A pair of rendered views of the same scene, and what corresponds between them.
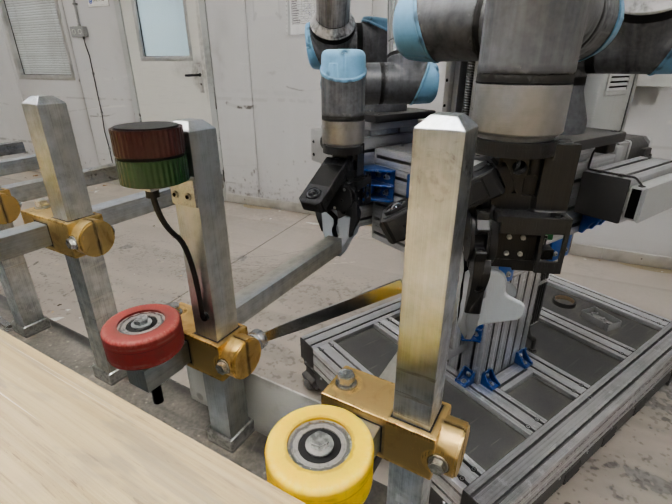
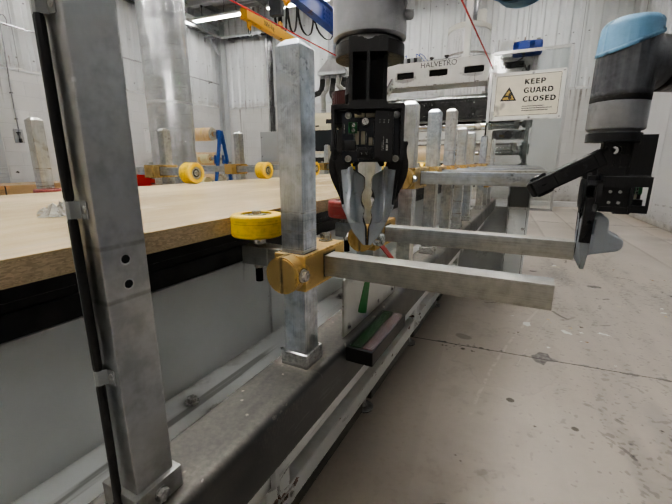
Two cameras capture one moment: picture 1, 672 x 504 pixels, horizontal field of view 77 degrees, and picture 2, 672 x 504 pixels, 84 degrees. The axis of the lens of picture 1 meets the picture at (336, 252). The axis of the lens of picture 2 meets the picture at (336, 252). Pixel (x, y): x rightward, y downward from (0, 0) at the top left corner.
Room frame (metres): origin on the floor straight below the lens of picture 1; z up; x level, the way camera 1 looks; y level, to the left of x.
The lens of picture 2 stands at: (0.32, -0.58, 0.99)
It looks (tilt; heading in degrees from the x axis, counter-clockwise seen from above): 14 degrees down; 87
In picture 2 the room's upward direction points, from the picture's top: straight up
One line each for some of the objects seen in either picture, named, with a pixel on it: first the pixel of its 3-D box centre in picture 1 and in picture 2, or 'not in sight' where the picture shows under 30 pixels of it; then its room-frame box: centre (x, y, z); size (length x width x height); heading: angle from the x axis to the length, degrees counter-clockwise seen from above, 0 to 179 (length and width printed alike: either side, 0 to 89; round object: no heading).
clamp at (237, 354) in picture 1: (204, 342); (371, 232); (0.43, 0.16, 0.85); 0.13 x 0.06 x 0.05; 60
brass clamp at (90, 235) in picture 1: (68, 229); (410, 177); (0.56, 0.38, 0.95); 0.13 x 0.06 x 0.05; 60
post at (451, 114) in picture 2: not in sight; (447, 178); (0.80, 0.79, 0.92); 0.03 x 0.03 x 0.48; 60
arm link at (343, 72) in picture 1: (343, 85); (628, 61); (0.77, -0.01, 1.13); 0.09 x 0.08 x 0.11; 2
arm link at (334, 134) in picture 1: (341, 132); (615, 119); (0.77, -0.01, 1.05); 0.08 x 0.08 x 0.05
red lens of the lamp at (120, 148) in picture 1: (148, 139); (347, 99); (0.38, 0.17, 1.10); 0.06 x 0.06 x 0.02
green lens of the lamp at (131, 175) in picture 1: (153, 167); not in sight; (0.38, 0.17, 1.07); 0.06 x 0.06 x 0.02
